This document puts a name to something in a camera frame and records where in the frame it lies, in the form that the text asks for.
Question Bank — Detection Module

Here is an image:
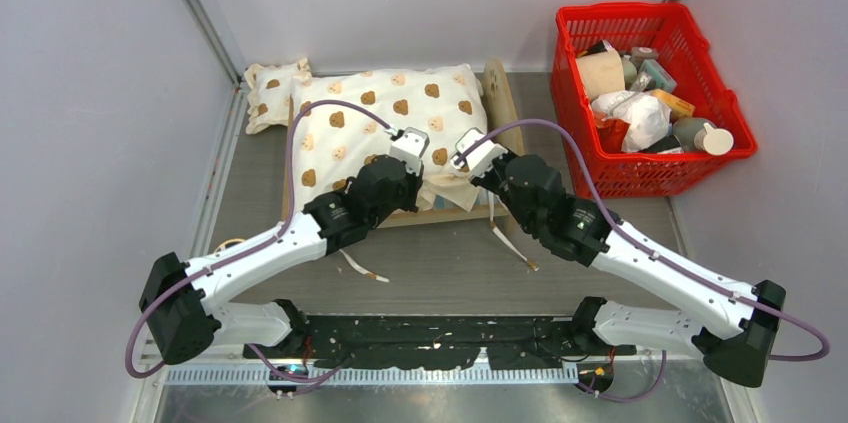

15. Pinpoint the large bear print cushion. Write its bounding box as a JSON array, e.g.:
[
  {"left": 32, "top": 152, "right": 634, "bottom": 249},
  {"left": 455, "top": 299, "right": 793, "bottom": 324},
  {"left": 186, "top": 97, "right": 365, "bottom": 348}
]
[{"left": 290, "top": 64, "right": 495, "bottom": 213}]

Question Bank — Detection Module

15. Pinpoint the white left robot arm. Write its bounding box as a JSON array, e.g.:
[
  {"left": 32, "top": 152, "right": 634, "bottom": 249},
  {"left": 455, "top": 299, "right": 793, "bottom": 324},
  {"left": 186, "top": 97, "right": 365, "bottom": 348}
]
[{"left": 139, "top": 155, "right": 423, "bottom": 365}]

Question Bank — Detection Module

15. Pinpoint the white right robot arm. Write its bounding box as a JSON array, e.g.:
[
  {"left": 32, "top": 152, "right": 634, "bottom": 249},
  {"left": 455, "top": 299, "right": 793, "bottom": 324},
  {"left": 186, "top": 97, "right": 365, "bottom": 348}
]
[{"left": 467, "top": 147, "right": 786, "bottom": 388}]

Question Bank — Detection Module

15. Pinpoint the white crumpled bag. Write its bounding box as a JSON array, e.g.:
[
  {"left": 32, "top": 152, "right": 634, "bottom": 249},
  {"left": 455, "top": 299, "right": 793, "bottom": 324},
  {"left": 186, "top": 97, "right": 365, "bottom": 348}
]
[{"left": 590, "top": 90, "right": 670, "bottom": 153}]

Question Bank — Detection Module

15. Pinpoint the red plastic basket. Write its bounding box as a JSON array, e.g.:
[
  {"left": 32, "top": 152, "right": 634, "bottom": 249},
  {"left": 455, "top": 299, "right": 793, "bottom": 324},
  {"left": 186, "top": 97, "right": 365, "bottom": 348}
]
[{"left": 550, "top": 2, "right": 758, "bottom": 198}]

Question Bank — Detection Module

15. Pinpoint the small bear print pillow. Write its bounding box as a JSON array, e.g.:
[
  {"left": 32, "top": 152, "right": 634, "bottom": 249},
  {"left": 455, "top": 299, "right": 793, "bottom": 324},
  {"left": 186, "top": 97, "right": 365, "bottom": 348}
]
[{"left": 243, "top": 58, "right": 311, "bottom": 135}]

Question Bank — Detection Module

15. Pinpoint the tape roll with blue core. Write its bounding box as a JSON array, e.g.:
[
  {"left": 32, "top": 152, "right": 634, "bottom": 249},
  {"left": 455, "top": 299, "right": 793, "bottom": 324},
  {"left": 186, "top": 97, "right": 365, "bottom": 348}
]
[{"left": 213, "top": 238, "right": 245, "bottom": 253}]

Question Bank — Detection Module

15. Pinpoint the yellow box in basket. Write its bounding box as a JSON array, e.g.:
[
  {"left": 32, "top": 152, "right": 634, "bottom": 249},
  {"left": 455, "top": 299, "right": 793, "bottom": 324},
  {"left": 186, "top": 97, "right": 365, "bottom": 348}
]
[{"left": 649, "top": 89, "right": 695, "bottom": 122}]

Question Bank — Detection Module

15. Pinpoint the teal box in basket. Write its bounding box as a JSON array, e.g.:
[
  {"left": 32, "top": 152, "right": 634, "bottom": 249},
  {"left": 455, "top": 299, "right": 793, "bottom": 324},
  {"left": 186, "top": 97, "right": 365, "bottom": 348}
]
[{"left": 639, "top": 59, "right": 678, "bottom": 93}]

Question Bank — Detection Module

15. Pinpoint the grey bottle with beige cap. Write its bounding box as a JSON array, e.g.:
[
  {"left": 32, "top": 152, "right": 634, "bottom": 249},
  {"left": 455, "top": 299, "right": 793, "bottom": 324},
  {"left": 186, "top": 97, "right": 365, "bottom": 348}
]
[{"left": 672, "top": 117, "right": 735, "bottom": 156}]

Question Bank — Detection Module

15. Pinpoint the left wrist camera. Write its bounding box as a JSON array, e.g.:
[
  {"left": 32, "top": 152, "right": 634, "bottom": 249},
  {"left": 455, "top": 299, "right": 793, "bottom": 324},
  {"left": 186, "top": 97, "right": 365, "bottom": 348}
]
[{"left": 388, "top": 127, "right": 430, "bottom": 176}]

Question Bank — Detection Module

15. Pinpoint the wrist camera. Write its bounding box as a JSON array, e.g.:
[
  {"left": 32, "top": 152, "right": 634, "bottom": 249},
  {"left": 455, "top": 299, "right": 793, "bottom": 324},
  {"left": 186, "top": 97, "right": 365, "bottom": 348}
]
[
  {"left": 449, "top": 128, "right": 508, "bottom": 177},
  {"left": 388, "top": 127, "right": 430, "bottom": 176}
]

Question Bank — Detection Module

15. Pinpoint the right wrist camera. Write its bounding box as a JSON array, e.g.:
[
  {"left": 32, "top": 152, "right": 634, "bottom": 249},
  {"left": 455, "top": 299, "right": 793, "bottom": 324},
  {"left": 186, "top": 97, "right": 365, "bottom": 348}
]
[{"left": 449, "top": 128, "right": 508, "bottom": 177}]

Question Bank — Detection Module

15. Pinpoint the wooden pet bed frame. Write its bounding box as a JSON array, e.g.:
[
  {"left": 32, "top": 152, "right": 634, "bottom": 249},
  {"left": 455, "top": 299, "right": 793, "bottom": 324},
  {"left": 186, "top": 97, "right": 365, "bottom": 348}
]
[{"left": 281, "top": 58, "right": 526, "bottom": 230}]

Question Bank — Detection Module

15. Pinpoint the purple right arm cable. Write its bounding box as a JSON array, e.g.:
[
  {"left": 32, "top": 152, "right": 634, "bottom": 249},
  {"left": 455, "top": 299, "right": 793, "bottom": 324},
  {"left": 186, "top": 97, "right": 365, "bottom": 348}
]
[{"left": 453, "top": 119, "right": 831, "bottom": 403}]

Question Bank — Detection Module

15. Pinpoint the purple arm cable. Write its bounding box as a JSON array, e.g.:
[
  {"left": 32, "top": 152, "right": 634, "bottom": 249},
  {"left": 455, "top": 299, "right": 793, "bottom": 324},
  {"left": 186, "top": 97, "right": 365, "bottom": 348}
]
[
  {"left": 124, "top": 99, "right": 405, "bottom": 398},
  {"left": 453, "top": 119, "right": 831, "bottom": 403}
]

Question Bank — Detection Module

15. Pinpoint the aluminium frame rail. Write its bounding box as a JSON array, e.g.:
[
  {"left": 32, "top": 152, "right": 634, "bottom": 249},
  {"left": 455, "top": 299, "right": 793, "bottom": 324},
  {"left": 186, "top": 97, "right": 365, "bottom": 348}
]
[{"left": 150, "top": 0, "right": 254, "bottom": 90}]

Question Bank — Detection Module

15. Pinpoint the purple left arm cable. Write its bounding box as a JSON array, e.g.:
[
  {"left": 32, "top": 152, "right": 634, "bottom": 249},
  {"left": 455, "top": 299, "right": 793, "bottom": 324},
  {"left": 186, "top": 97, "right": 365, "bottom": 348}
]
[{"left": 124, "top": 99, "right": 405, "bottom": 398}]

